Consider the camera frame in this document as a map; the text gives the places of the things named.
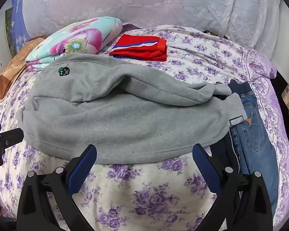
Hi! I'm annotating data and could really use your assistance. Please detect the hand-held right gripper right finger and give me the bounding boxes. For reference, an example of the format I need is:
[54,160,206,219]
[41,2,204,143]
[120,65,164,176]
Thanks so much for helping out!
[192,144,273,231]

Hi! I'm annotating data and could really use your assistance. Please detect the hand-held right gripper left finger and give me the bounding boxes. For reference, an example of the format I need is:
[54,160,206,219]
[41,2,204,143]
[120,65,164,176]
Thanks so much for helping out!
[16,144,97,231]

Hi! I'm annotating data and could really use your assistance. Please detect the grey sweatshirt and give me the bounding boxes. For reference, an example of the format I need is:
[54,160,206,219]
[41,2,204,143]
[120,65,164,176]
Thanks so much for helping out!
[16,53,247,165]

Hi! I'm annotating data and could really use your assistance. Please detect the dark navy pants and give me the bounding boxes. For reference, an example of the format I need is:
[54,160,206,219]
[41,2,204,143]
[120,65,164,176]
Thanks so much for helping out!
[211,94,246,231]

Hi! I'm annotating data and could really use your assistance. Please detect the red striped folded pants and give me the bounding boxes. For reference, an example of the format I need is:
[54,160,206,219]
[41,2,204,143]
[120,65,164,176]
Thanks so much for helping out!
[109,34,168,62]

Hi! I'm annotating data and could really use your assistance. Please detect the blue denim jeans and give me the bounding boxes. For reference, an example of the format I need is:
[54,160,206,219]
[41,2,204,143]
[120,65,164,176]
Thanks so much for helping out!
[229,79,280,218]

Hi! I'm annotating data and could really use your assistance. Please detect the brown patterned pillow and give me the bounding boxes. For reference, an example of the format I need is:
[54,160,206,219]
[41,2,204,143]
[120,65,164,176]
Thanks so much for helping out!
[0,35,50,102]

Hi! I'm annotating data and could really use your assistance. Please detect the purple floral bed sheet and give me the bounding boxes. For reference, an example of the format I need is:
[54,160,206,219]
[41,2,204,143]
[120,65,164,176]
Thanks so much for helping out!
[0,25,289,231]

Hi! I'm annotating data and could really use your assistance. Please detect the blue printed cloth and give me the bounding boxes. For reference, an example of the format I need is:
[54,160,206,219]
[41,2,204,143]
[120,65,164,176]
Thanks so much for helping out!
[11,0,30,53]

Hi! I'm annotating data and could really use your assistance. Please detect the folded floral turquoise blanket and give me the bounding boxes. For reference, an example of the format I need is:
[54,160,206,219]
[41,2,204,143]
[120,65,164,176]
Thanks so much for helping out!
[25,16,123,72]

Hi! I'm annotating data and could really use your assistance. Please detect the white lace cover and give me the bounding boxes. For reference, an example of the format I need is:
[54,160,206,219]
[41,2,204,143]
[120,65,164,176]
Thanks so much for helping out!
[22,0,282,58]

